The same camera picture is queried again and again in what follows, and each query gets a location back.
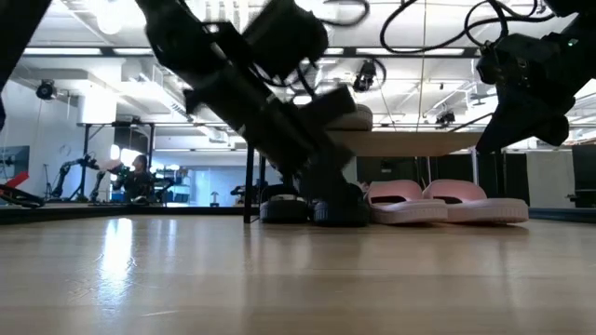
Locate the beige slide sandal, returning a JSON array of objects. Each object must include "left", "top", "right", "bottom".
[{"left": 325, "top": 103, "right": 374, "bottom": 132}]

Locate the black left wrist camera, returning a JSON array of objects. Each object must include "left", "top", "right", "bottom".
[{"left": 295, "top": 85, "right": 359, "bottom": 123}]

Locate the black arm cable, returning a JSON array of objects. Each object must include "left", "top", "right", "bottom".
[
  {"left": 379, "top": 0, "right": 558, "bottom": 56},
  {"left": 318, "top": 0, "right": 372, "bottom": 28}
]

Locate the black overhead camera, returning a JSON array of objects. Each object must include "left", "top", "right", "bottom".
[{"left": 351, "top": 59, "right": 387, "bottom": 94}]

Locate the black ceiling spotlight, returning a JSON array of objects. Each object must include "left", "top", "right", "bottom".
[{"left": 34, "top": 78, "right": 59, "bottom": 102}]

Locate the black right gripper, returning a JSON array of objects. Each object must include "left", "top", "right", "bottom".
[{"left": 474, "top": 32, "right": 578, "bottom": 154}]

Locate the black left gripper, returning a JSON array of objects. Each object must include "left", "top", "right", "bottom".
[{"left": 183, "top": 76, "right": 362, "bottom": 202}]

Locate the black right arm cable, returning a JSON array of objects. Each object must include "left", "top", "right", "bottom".
[{"left": 379, "top": 0, "right": 558, "bottom": 56}]

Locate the black slide sandal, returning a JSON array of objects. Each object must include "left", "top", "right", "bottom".
[
  {"left": 310, "top": 181, "right": 373, "bottom": 229},
  {"left": 258, "top": 182, "right": 311, "bottom": 224}
]

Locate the person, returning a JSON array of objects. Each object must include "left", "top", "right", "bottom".
[{"left": 110, "top": 154, "right": 156, "bottom": 205}]

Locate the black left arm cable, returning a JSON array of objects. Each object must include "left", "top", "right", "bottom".
[{"left": 318, "top": 0, "right": 372, "bottom": 28}]

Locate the pink slide sandal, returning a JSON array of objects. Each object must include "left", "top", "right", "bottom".
[
  {"left": 364, "top": 179, "right": 450, "bottom": 226},
  {"left": 421, "top": 178, "right": 531, "bottom": 225}
]

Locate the black background rig frame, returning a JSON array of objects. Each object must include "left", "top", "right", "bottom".
[{"left": 75, "top": 120, "right": 156, "bottom": 202}]

